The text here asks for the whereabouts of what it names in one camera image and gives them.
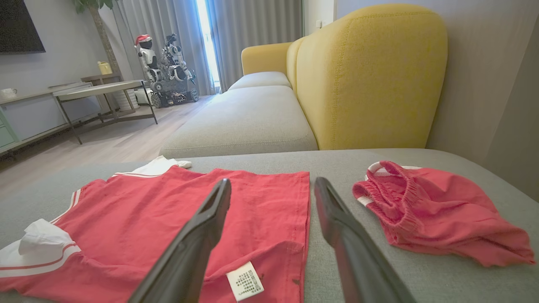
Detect white humanoid robot santa hat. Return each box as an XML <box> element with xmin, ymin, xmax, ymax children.
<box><xmin>135</xmin><ymin>35</ymin><xmax>163</xmax><ymax>82</ymax></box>

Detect yellow sofa backrest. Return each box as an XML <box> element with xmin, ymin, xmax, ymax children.
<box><xmin>287</xmin><ymin>4</ymin><xmax>448</xmax><ymax>151</ymax></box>

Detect red white jersey shirt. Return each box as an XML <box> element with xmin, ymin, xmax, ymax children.
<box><xmin>0</xmin><ymin>156</ymin><xmax>311</xmax><ymax>303</ymax></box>

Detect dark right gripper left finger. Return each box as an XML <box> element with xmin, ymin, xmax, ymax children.
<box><xmin>128</xmin><ymin>178</ymin><xmax>232</xmax><ymax>303</ymax></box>

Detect white ribbed pot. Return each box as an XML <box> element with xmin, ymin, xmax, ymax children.
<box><xmin>112</xmin><ymin>89</ymin><xmax>139</xmax><ymax>111</ymax></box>

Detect grey wheeled robot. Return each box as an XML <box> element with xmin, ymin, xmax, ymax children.
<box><xmin>151</xmin><ymin>34</ymin><xmax>200</xmax><ymax>108</ymax></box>

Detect indoor tree trunk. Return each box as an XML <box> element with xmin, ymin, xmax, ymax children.
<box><xmin>74</xmin><ymin>0</ymin><xmax>123</xmax><ymax>75</ymax></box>

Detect long low tv cabinet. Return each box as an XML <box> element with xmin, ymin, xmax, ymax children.
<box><xmin>0</xmin><ymin>82</ymin><xmax>104</xmax><ymax>158</ymax></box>

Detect wooden side table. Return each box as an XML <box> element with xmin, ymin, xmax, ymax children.
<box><xmin>81</xmin><ymin>74</ymin><xmax>137</xmax><ymax>114</ymax></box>

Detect red shorts white trim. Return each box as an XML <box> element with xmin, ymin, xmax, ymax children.
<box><xmin>353</xmin><ymin>161</ymin><xmax>536</xmax><ymax>268</ymax></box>

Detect small grey sofa seat cushion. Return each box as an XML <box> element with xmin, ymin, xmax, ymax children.
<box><xmin>227</xmin><ymin>71</ymin><xmax>293</xmax><ymax>91</ymax></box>

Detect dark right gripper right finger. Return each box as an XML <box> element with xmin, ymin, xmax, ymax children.
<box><xmin>315</xmin><ymin>177</ymin><xmax>417</xmax><ymax>303</ymax></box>

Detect yellow sofa armrest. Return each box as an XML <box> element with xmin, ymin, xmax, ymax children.
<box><xmin>241</xmin><ymin>42</ymin><xmax>293</xmax><ymax>76</ymax></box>

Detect black television screen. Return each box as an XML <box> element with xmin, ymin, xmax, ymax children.
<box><xmin>0</xmin><ymin>0</ymin><xmax>46</xmax><ymax>54</ymax></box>

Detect grey curtain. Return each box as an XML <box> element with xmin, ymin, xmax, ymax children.
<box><xmin>206</xmin><ymin>0</ymin><xmax>304</xmax><ymax>92</ymax></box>
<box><xmin>114</xmin><ymin>0</ymin><xmax>215</xmax><ymax>96</ymax></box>

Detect large grey sofa ottoman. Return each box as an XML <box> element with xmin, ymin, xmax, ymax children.
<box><xmin>0</xmin><ymin>148</ymin><xmax>539</xmax><ymax>303</ymax></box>

